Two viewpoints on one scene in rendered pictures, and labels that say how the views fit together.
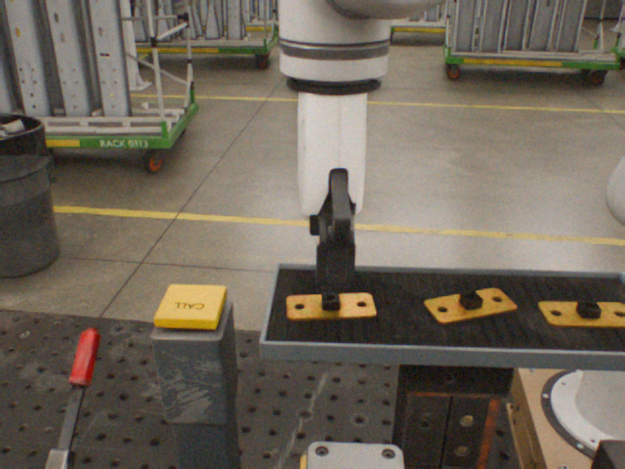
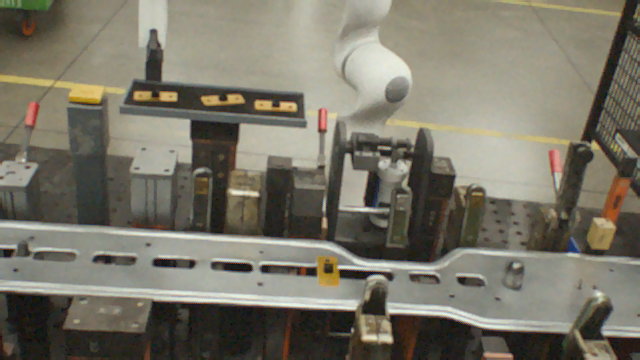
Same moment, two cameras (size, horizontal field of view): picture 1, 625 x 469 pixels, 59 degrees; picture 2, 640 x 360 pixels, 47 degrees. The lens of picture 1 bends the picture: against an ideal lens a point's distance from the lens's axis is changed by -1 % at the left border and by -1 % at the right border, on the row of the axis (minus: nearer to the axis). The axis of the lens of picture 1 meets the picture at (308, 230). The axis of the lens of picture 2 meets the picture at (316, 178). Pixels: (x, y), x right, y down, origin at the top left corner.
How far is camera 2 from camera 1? 1.01 m
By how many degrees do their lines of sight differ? 8
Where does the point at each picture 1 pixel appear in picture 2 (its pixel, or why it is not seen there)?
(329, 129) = (149, 12)
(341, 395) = (184, 194)
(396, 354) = (180, 113)
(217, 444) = (96, 169)
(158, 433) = (53, 209)
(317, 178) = (144, 32)
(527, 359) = (238, 118)
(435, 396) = (204, 142)
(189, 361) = (85, 119)
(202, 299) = (92, 90)
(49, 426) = not seen: outside the picture
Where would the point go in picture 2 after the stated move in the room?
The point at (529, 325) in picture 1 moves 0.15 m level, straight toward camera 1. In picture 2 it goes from (246, 108) to (211, 138)
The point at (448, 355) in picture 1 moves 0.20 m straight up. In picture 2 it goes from (203, 115) to (206, 16)
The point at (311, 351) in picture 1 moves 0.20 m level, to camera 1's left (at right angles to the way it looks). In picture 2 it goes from (142, 110) to (35, 104)
